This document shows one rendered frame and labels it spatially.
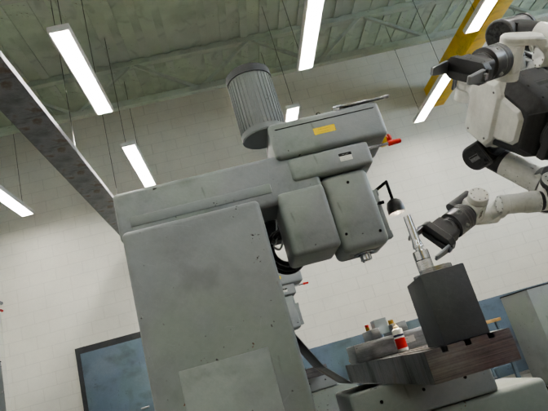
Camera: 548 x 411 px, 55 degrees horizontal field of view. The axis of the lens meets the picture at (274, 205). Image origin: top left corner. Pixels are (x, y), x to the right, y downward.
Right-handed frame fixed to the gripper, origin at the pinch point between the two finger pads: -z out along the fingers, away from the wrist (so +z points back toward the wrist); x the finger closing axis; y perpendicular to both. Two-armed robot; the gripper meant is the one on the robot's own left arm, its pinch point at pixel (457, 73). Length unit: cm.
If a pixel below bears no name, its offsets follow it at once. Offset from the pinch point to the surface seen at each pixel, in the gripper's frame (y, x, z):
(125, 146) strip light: -240, 564, 114
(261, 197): -61, 70, -12
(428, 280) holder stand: -49, -12, -17
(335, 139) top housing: -45, 66, 22
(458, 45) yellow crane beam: -168, 418, 620
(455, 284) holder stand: -49, -17, -12
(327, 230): -70, 47, 1
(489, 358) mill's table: -61, -32, -16
